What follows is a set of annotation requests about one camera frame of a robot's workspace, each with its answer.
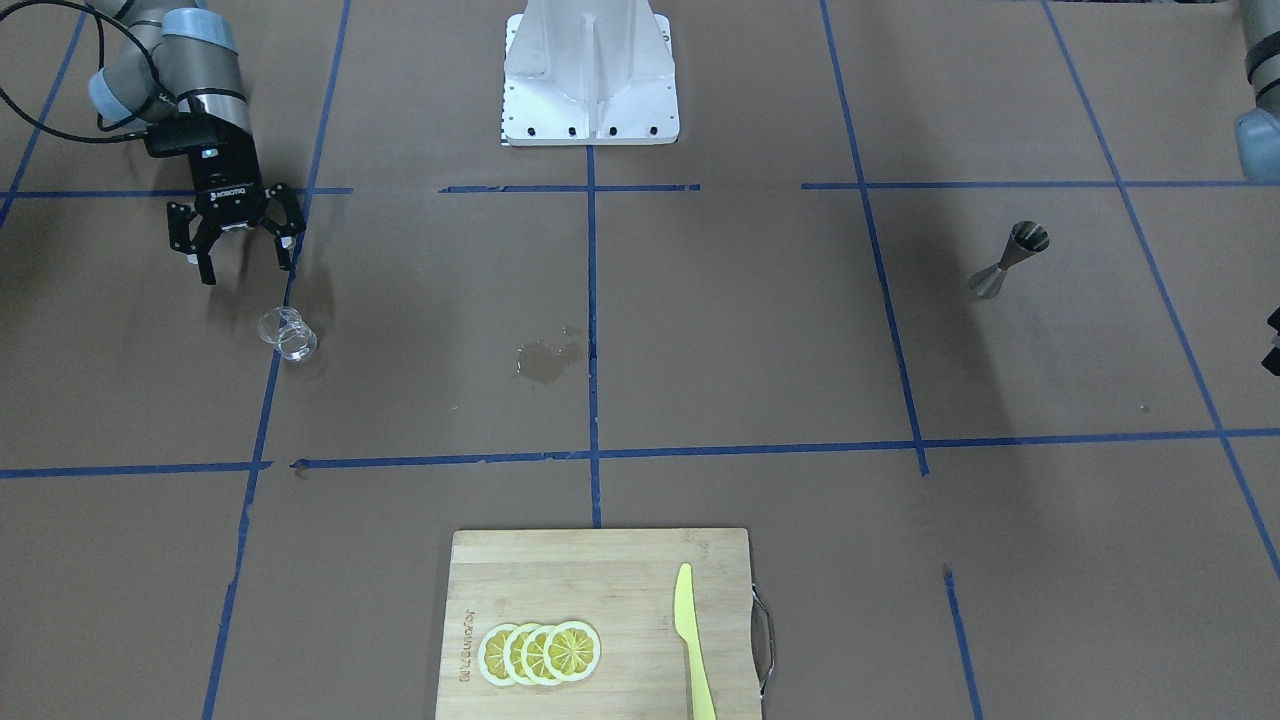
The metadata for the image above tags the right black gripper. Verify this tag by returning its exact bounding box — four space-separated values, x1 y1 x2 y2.
166 118 306 286

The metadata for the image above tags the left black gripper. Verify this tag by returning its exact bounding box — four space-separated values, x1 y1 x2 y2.
1262 307 1280 377

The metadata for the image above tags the small clear glass beaker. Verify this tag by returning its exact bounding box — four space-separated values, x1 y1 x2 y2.
257 306 319 363

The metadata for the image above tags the steel jigger measuring cup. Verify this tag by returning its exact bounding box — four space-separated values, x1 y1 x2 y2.
968 220 1051 299

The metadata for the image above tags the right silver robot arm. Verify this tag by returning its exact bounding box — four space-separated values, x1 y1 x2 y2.
88 1 306 284

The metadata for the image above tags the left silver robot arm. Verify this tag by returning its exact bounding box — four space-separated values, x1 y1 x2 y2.
1235 1 1279 184

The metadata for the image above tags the lemon slice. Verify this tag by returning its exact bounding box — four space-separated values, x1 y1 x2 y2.
502 623 541 685
479 623 517 687
518 625 561 687

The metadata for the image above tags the bamboo cutting board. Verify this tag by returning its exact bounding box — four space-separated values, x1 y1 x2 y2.
434 528 763 719

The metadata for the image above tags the lemon slice nearest board edge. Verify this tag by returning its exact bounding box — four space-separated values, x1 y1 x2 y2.
543 620 602 682

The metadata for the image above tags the yellow plastic knife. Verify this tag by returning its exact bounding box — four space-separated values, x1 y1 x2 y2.
673 562 717 719

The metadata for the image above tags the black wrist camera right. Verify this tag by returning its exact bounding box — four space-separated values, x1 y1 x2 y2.
143 114 221 158

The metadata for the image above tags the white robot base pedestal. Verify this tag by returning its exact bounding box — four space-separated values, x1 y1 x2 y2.
500 1 681 147

